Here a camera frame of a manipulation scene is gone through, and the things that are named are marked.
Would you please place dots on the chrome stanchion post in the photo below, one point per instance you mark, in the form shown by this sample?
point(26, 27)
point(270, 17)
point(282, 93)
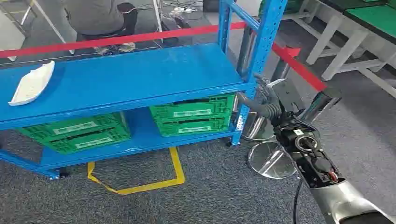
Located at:
point(244, 52)

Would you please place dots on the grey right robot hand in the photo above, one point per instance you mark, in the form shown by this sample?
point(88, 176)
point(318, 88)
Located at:
point(266, 109)

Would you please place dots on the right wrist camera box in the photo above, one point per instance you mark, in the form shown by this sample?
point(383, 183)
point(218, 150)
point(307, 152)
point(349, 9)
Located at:
point(288, 95)

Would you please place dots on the white plastic shell part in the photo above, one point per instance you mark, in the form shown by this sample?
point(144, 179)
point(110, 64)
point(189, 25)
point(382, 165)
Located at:
point(32, 83)

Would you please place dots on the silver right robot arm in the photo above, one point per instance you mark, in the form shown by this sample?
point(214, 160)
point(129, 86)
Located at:
point(309, 154)

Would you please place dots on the seated person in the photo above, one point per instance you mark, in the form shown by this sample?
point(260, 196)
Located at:
point(92, 15)

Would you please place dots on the blue metal shelf rack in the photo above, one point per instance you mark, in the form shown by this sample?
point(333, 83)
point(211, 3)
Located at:
point(123, 77)

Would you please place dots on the long red barrier belt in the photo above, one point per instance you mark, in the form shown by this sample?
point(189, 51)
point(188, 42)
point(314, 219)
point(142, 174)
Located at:
point(123, 38)

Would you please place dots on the black stool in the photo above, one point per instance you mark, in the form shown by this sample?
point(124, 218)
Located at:
point(102, 33)

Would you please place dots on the white power strip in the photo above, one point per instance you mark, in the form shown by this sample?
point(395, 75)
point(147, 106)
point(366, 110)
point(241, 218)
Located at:
point(182, 10)

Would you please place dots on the yellow floor tape twisted corner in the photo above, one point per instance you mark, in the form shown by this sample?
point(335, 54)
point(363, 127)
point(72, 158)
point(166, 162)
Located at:
point(178, 167)

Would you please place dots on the short red barrier belt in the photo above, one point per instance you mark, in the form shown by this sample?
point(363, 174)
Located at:
point(297, 66)

